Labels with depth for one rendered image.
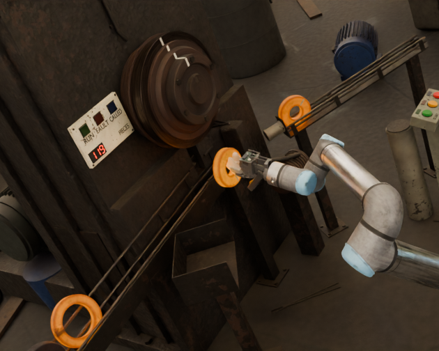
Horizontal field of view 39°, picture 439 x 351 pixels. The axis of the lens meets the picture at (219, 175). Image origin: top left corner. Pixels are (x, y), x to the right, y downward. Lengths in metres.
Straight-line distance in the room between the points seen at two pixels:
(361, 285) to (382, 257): 1.05
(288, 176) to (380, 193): 0.48
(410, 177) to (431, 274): 1.04
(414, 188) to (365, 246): 1.25
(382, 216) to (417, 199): 1.28
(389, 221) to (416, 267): 0.23
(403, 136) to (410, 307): 0.76
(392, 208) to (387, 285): 1.08
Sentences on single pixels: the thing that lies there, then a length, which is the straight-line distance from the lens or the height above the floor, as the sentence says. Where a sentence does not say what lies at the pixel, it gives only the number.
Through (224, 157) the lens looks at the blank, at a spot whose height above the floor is 0.88.
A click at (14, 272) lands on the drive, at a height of 0.25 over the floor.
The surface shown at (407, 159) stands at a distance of 3.02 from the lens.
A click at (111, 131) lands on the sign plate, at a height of 1.12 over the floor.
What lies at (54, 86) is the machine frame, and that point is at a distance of 2.33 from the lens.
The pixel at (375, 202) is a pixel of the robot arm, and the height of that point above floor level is 0.89.
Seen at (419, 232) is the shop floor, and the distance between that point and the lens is 3.17.
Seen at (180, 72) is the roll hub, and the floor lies 1.22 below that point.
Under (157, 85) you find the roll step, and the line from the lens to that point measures 2.42.
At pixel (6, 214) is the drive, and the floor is 0.64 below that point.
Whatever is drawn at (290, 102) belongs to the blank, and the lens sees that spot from 2.93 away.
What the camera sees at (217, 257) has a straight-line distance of 2.42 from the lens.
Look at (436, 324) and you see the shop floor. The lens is 2.74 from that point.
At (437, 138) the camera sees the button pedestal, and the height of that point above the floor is 0.46.
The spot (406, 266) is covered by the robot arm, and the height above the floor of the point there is 0.66.
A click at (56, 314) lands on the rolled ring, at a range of 2.31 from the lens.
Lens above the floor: 2.01
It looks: 29 degrees down
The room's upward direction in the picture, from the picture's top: 24 degrees counter-clockwise
